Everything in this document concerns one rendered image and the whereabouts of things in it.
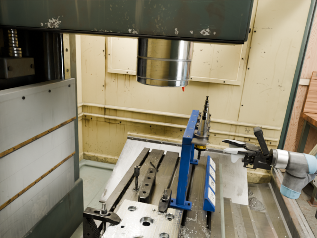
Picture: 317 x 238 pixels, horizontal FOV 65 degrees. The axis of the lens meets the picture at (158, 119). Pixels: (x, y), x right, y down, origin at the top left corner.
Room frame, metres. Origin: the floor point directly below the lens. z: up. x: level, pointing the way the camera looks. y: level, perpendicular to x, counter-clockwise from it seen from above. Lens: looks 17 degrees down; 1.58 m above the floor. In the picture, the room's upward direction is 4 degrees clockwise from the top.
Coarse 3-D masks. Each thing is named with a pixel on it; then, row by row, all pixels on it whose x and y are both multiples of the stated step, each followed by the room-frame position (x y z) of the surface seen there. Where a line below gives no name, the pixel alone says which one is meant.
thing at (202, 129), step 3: (201, 120) 0.98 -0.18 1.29; (204, 120) 0.97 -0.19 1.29; (201, 123) 0.97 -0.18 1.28; (204, 123) 0.97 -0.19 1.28; (201, 126) 0.97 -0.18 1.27; (204, 126) 0.97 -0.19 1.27; (198, 129) 0.98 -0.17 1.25; (201, 129) 0.97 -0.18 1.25; (204, 129) 0.97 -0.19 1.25; (198, 132) 0.98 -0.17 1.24; (201, 132) 0.97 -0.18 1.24; (204, 132) 0.97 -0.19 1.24; (201, 135) 0.97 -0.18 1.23; (204, 135) 0.97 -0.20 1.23
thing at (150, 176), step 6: (150, 168) 1.14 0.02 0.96; (150, 174) 1.08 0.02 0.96; (144, 180) 1.02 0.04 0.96; (150, 180) 1.02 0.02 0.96; (144, 186) 0.97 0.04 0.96; (150, 186) 0.97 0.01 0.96; (144, 192) 0.93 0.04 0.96; (150, 192) 0.96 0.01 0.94; (138, 198) 0.91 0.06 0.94; (144, 198) 0.88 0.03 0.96
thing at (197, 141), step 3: (192, 138) 0.95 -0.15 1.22; (195, 138) 0.95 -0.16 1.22; (192, 141) 0.92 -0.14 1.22; (195, 141) 0.92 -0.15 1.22; (198, 141) 0.93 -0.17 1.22; (201, 141) 0.93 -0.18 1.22; (204, 141) 0.93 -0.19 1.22; (207, 141) 0.93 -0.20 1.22; (201, 144) 0.91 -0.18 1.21; (204, 144) 0.90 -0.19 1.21; (207, 144) 0.91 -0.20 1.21
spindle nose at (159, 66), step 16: (144, 48) 0.66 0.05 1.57; (160, 48) 0.65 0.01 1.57; (176, 48) 0.65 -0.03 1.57; (192, 48) 0.70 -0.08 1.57; (144, 64) 0.66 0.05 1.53; (160, 64) 0.65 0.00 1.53; (176, 64) 0.65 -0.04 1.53; (144, 80) 0.66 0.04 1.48; (160, 80) 0.65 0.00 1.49; (176, 80) 0.65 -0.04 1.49
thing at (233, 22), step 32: (0, 0) 0.68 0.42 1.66; (32, 0) 0.67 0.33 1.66; (64, 0) 0.65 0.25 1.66; (96, 0) 0.63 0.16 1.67; (128, 0) 0.62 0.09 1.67; (160, 0) 0.60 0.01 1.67; (192, 0) 0.59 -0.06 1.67; (224, 0) 0.57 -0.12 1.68; (64, 32) 0.66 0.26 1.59; (96, 32) 0.64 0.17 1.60; (128, 32) 0.62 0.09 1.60; (160, 32) 0.60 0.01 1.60; (192, 32) 0.59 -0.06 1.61; (224, 32) 0.57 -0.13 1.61
